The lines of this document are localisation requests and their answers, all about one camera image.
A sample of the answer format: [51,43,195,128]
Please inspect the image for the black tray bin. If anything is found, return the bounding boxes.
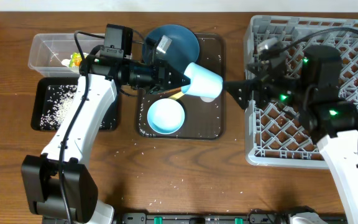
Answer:
[30,77,119,131]

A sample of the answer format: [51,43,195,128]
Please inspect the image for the dark blue plate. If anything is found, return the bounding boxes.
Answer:
[142,24,200,73]

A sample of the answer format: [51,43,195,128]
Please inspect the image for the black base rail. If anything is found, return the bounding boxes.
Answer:
[113,207,347,224]

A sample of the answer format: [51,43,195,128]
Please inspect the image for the yellow snack wrapper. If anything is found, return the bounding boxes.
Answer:
[68,52,83,68]

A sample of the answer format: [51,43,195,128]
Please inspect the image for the white tissue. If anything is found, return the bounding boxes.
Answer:
[61,59,75,68]

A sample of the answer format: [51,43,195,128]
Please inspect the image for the grey dishwasher rack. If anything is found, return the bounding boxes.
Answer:
[243,15,358,169]

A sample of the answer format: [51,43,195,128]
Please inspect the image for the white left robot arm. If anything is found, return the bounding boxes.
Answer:
[21,47,192,223]

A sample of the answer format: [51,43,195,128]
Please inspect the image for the light blue plastic cup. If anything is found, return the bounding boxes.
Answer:
[181,63,223,98]

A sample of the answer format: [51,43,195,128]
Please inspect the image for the light blue bowl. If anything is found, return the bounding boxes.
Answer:
[147,98,185,134]

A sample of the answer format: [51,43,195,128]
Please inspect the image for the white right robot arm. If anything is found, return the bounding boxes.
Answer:
[223,45,358,223]

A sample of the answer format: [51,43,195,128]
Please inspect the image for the clear plastic bin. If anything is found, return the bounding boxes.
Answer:
[27,33,111,78]

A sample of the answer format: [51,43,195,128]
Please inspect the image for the yellow plastic spoon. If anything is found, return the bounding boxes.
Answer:
[168,88,184,100]

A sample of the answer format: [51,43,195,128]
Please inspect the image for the white rice grains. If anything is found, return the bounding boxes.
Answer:
[40,85,77,131]

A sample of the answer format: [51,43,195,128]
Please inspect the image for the pink plastic cup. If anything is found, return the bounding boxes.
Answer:
[200,96,214,103]

